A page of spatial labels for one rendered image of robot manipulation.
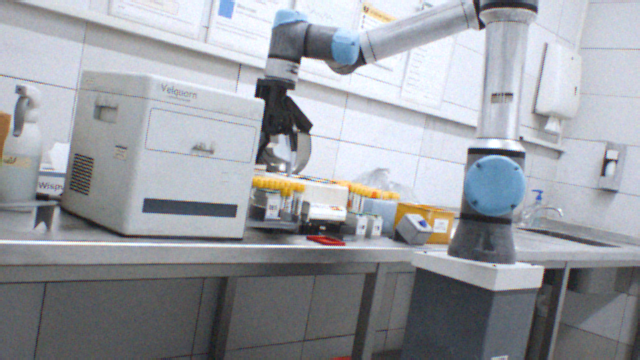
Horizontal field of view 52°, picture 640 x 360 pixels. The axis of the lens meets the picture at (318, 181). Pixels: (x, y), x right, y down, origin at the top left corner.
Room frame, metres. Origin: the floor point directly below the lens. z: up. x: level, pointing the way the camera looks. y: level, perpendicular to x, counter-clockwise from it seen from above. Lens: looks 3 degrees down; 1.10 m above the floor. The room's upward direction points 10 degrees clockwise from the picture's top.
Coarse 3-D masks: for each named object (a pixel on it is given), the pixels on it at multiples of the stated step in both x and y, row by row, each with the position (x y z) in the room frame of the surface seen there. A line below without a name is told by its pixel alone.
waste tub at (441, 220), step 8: (400, 208) 1.97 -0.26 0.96; (408, 208) 1.95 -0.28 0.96; (416, 208) 1.92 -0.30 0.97; (424, 208) 1.90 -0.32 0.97; (432, 208) 2.04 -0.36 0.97; (440, 208) 2.02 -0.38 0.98; (400, 216) 1.96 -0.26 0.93; (424, 216) 1.90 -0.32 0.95; (432, 216) 1.90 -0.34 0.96; (440, 216) 1.93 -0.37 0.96; (448, 216) 1.96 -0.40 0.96; (432, 224) 1.91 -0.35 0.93; (440, 224) 1.93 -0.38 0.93; (448, 224) 1.96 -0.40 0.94; (392, 232) 1.97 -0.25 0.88; (440, 232) 1.94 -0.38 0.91; (448, 232) 1.97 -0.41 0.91; (432, 240) 1.92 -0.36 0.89; (440, 240) 1.94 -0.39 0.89; (448, 240) 1.97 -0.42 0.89
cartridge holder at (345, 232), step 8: (328, 224) 1.69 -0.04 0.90; (336, 224) 1.67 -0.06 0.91; (344, 224) 1.71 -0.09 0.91; (320, 232) 1.71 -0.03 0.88; (328, 232) 1.69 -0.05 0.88; (336, 232) 1.67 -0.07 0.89; (344, 232) 1.67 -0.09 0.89; (352, 232) 1.69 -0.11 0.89; (344, 240) 1.65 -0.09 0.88; (352, 240) 1.67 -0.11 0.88
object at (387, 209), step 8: (368, 200) 1.88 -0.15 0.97; (376, 200) 1.88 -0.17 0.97; (384, 200) 1.92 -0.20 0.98; (368, 208) 1.87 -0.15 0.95; (376, 208) 1.87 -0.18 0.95; (384, 208) 1.89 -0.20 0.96; (392, 208) 1.92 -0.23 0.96; (384, 216) 1.90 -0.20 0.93; (392, 216) 1.92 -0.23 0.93; (384, 224) 1.90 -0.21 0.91; (392, 224) 1.92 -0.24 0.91; (384, 232) 1.90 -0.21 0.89
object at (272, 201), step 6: (258, 192) 1.46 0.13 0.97; (264, 192) 1.45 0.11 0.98; (258, 198) 1.46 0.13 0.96; (264, 198) 1.45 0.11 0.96; (270, 198) 1.45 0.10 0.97; (276, 198) 1.46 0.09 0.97; (258, 204) 1.46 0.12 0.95; (264, 204) 1.45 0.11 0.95; (270, 204) 1.45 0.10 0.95; (276, 204) 1.46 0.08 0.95; (270, 210) 1.45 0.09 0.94; (276, 210) 1.46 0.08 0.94; (270, 216) 1.45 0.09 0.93; (276, 216) 1.47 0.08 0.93
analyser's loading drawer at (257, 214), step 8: (256, 208) 1.46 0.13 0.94; (264, 208) 1.44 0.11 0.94; (280, 208) 1.47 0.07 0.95; (248, 216) 1.47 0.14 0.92; (256, 216) 1.45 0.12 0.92; (264, 216) 1.43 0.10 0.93; (280, 216) 1.47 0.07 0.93; (288, 216) 1.52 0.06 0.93; (296, 216) 1.51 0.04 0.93; (248, 224) 1.40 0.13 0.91; (256, 224) 1.41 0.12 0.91; (264, 224) 1.43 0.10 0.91; (272, 224) 1.45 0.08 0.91; (280, 224) 1.46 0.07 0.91; (288, 224) 1.48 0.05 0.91; (296, 224) 1.50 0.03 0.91
